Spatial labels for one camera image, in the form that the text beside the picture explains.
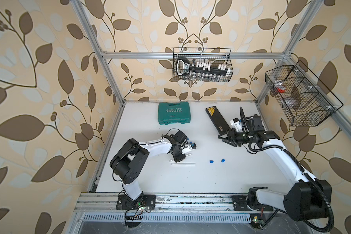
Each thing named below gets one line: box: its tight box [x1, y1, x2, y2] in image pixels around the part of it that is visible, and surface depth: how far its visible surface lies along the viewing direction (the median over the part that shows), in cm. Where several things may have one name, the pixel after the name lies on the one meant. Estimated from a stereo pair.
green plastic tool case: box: [157, 101, 192, 125], surface depth 110 cm
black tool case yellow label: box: [205, 105, 231, 135], surface depth 113 cm
